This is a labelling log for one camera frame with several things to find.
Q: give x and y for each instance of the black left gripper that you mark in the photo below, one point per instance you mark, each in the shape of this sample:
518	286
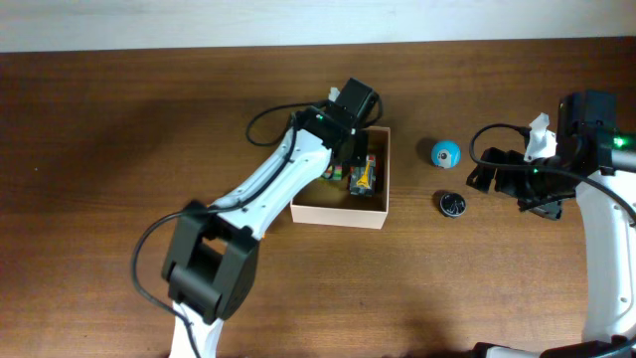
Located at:
361	151

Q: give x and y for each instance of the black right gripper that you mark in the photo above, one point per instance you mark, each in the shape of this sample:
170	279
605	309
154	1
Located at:
497	170

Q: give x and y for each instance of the colourful puzzle cube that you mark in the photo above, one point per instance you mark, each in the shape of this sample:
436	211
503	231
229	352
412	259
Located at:
333	173

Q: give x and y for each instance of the red grey toy truck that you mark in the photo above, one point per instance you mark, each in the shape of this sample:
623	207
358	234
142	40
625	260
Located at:
362	181

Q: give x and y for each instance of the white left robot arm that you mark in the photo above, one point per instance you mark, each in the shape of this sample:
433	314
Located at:
211	263

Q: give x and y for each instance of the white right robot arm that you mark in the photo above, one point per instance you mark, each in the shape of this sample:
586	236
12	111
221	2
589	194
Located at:
598	172

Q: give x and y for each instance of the black round clock disc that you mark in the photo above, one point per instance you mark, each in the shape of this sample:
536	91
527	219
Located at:
452	205

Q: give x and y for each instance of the blue penguin ball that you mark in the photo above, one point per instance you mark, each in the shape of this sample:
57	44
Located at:
445	154

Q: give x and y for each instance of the beige cardboard box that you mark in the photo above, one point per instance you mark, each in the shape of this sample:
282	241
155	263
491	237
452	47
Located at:
330	203

